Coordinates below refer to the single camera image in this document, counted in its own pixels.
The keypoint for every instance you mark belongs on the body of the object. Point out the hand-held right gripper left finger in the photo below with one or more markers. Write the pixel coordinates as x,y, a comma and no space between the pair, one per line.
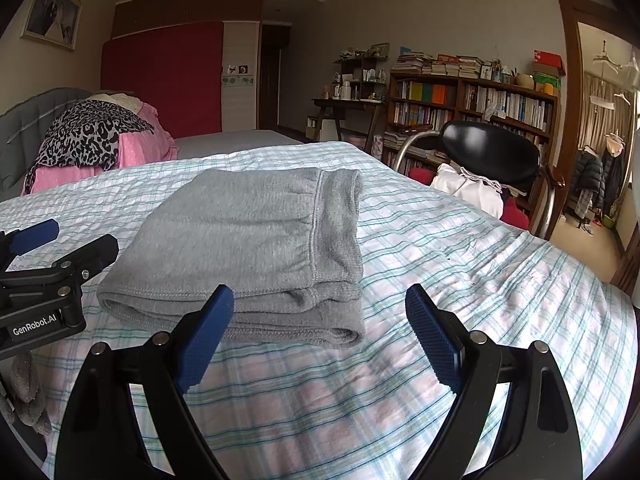
210,335

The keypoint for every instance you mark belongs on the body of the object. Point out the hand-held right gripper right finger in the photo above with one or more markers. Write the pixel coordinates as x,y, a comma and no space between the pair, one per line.
432,340

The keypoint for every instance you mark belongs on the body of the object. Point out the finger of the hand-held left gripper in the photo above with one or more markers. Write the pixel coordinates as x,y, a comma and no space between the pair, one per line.
95,255
35,235

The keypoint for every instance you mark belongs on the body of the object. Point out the grey pants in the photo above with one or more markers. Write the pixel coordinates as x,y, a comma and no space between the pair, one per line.
240,235

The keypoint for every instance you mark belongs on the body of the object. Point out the person's left hand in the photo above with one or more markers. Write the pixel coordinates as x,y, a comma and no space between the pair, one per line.
30,395

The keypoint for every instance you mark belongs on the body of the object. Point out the plaid bed sheet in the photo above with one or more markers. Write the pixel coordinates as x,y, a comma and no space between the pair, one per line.
450,285

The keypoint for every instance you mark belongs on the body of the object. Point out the grey padded headboard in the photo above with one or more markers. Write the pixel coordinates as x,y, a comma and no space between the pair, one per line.
20,125

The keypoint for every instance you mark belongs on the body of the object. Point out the leopard print cloth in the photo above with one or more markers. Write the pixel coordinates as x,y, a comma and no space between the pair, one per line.
85,135

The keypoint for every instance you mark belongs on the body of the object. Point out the red cushion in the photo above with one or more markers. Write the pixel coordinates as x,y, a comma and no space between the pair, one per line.
515,216

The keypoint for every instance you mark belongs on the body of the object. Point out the white cloth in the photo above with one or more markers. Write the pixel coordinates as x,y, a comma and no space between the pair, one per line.
465,190

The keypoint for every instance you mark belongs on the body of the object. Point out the cream knit cloth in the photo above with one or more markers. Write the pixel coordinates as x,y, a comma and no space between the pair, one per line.
117,100

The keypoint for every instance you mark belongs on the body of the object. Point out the grey mattress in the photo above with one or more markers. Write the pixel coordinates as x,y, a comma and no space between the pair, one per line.
235,142

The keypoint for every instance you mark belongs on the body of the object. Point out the red wardrobe panel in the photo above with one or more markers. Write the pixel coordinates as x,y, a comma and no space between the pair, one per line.
165,80

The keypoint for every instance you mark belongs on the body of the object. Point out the black chair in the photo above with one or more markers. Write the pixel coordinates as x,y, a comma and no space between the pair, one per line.
490,150

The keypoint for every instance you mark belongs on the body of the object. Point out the hanging dark coats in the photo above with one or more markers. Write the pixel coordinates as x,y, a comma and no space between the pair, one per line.
595,175

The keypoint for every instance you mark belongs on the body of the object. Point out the wooden bookshelf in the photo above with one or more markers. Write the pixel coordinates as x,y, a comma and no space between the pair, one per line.
500,105

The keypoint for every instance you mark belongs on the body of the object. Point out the dark wooden desk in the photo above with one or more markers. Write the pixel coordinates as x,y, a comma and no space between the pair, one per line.
350,107

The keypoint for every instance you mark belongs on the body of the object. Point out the white wardrobe door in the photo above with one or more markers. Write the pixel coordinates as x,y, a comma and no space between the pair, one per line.
241,50

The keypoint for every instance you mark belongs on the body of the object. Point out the brown upper cabinets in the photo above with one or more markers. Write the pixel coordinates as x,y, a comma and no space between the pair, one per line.
190,10

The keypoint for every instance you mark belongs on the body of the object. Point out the stack of books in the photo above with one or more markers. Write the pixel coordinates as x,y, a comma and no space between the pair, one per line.
435,65

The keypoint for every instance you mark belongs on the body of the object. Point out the green box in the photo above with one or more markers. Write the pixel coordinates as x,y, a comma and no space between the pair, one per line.
546,82

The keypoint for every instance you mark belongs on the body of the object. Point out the small wooden desk shelf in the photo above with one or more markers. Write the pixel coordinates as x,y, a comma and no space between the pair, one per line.
360,67

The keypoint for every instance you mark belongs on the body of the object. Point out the red box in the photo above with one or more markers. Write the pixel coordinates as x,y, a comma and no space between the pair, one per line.
547,62

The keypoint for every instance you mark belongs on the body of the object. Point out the white clothes hangers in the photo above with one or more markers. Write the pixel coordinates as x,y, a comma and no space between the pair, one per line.
615,65

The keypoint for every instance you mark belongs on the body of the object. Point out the framed wall picture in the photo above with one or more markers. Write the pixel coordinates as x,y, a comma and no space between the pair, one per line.
52,12

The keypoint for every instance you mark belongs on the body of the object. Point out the wall stickers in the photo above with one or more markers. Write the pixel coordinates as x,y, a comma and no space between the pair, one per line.
237,75

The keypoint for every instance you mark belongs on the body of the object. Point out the wooden door frame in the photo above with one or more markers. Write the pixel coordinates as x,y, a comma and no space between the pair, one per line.
567,85

